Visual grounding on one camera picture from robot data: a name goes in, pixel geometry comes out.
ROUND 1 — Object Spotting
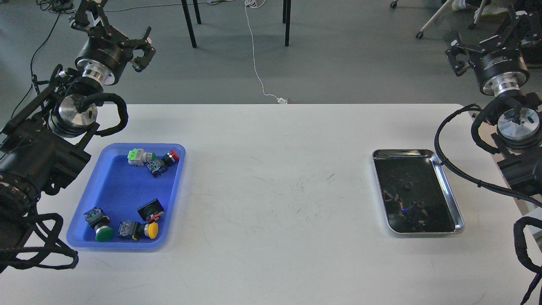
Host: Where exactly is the green white push button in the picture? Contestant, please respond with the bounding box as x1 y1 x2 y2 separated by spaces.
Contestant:
127 148 156 166

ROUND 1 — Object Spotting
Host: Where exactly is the red push button switch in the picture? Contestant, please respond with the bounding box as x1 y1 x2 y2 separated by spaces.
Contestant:
145 149 180 178

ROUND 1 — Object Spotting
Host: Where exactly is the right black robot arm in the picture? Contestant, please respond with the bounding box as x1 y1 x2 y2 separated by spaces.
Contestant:
434 6 542 207

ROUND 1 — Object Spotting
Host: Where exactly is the steel metal tray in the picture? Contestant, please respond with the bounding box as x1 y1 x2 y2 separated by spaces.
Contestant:
372 149 465 237

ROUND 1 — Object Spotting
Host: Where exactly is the office chair base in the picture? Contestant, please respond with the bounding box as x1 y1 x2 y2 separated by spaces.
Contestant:
378 0 504 43

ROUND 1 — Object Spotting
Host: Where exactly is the black square switch part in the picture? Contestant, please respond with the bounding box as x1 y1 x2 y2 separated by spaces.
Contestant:
137 198 165 224

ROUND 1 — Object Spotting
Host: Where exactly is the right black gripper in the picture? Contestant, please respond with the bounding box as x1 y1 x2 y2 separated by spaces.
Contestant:
445 4 541 96

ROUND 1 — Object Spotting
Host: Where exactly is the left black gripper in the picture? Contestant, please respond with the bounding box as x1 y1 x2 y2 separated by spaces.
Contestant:
70 0 156 86

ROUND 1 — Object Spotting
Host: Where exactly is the green mushroom push button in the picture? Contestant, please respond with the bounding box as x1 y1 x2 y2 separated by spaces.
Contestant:
83 207 114 242

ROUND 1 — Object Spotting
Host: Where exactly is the black table leg left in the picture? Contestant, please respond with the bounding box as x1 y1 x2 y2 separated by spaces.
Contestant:
181 0 202 49

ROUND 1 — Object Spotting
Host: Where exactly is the yellow push button switch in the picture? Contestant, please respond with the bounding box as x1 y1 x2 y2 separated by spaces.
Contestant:
117 220 159 241

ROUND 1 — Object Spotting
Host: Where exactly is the white cable on floor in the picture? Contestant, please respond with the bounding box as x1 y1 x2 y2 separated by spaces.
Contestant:
244 0 288 105

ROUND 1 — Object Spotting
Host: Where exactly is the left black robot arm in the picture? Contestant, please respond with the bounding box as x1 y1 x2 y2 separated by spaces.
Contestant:
0 0 156 271

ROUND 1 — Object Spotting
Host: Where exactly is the black table leg right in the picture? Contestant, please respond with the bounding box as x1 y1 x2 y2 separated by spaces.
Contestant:
282 0 292 47

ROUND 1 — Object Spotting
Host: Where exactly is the blue plastic tray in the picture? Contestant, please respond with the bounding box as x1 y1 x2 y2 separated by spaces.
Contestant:
66 143 186 250

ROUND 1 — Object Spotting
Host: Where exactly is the black table leg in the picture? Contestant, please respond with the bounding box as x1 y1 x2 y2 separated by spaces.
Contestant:
181 0 202 49
282 0 292 47

